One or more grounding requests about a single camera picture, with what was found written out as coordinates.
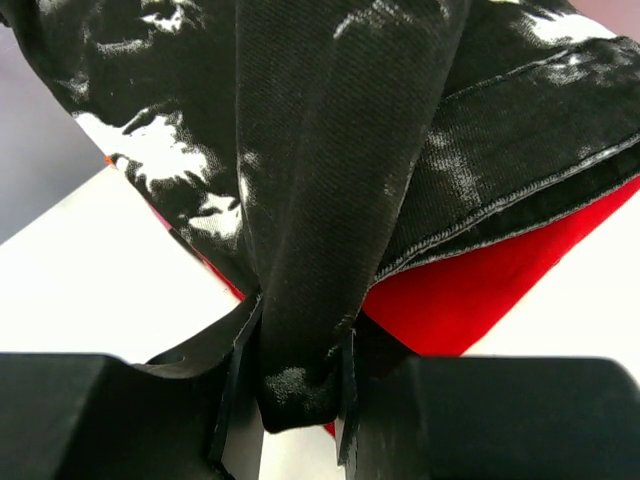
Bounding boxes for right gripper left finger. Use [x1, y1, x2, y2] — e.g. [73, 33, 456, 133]
[1, 294, 264, 480]

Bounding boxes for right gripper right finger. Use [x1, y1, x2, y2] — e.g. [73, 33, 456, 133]
[336, 327, 639, 479]

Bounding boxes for black white tie-dye trousers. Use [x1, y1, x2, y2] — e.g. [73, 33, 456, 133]
[1, 1, 639, 432]

